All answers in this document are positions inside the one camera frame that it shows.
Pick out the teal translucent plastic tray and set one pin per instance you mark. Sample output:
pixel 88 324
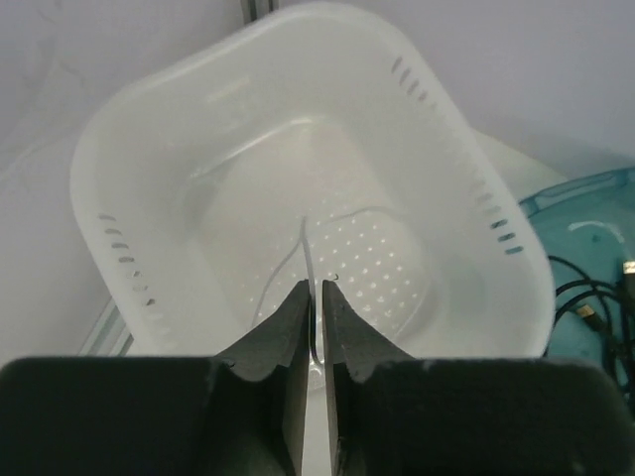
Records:
pixel 586 226

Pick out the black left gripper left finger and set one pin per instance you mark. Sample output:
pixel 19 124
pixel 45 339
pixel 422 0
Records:
pixel 260 394

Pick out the white plastic tub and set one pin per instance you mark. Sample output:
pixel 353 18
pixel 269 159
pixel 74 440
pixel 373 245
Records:
pixel 317 145

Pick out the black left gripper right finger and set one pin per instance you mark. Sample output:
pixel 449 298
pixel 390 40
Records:
pixel 356 406

